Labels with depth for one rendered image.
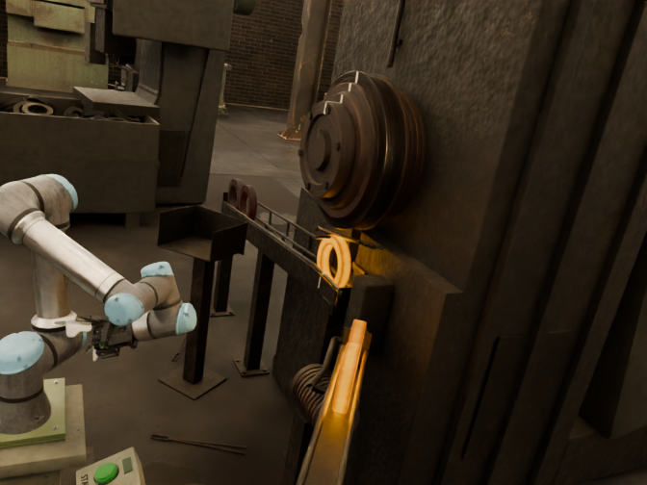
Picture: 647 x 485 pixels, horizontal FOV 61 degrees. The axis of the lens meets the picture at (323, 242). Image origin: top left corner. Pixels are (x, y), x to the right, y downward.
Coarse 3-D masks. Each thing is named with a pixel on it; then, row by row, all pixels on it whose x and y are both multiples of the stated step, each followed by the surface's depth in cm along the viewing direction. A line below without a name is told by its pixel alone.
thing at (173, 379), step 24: (168, 216) 213; (192, 216) 225; (216, 216) 221; (168, 240) 217; (192, 240) 223; (216, 240) 200; (240, 240) 214; (192, 288) 218; (192, 336) 224; (192, 360) 227; (168, 384) 227; (192, 384) 230; (216, 384) 233
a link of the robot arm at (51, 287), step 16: (48, 176) 145; (48, 192) 140; (64, 192) 145; (48, 208) 140; (64, 208) 146; (64, 224) 147; (32, 256) 148; (48, 272) 148; (48, 288) 150; (64, 288) 152; (48, 304) 151; (64, 304) 154; (32, 320) 154; (48, 320) 152; (48, 336) 152; (64, 336) 154; (80, 336) 160; (64, 352) 154
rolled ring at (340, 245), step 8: (328, 240) 180; (336, 240) 175; (344, 240) 176; (320, 248) 185; (328, 248) 184; (336, 248) 175; (344, 248) 173; (320, 256) 185; (328, 256) 186; (344, 256) 172; (320, 264) 185; (328, 264) 186; (344, 264) 172; (328, 272) 185; (344, 272) 172; (336, 280) 175; (344, 280) 174
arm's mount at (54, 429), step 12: (48, 384) 166; (60, 384) 167; (48, 396) 161; (60, 396) 162; (60, 408) 157; (48, 420) 152; (60, 420) 153; (36, 432) 147; (48, 432) 148; (60, 432) 148; (0, 444) 142; (12, 444) 144; (24, 444) 145; (36, 444) 146
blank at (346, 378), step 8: (352, 344) 123; (344, 352) 119; (352, 352) 119; (344, 360) 118; (352, 360) 118; (344, 368) 117; (352, 368) 117; (344, 376) 116; (352, 376) 116; (344, 384) 116; (352, 384) 126; (336, 392) 116; (344, 392) 116; (336, 400) 117; (344, 400) 117; (336, 408) 119; (344, 408) 118
